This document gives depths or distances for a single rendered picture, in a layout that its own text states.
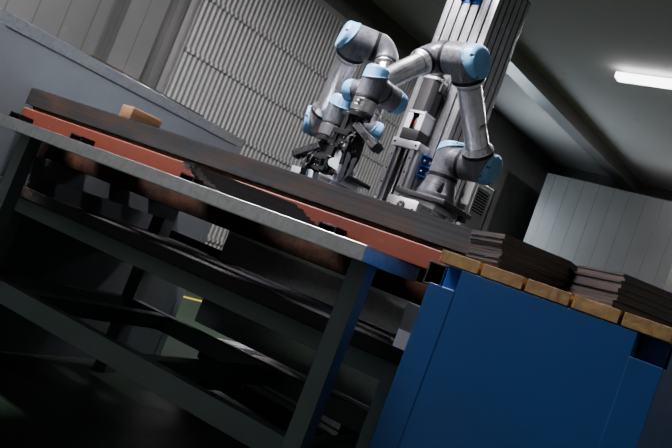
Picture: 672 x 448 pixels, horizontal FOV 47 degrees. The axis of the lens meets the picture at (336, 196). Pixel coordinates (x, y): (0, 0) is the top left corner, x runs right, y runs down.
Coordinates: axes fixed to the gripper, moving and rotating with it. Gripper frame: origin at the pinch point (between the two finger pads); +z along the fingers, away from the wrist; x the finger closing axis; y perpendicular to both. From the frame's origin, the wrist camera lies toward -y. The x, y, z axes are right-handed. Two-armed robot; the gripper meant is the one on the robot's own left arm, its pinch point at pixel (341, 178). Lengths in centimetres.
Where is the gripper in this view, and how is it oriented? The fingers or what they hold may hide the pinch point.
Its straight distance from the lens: 226.3
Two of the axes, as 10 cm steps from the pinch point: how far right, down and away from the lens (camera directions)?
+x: -4.7, -2.6, -8.4
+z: -3.7, 9.3, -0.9
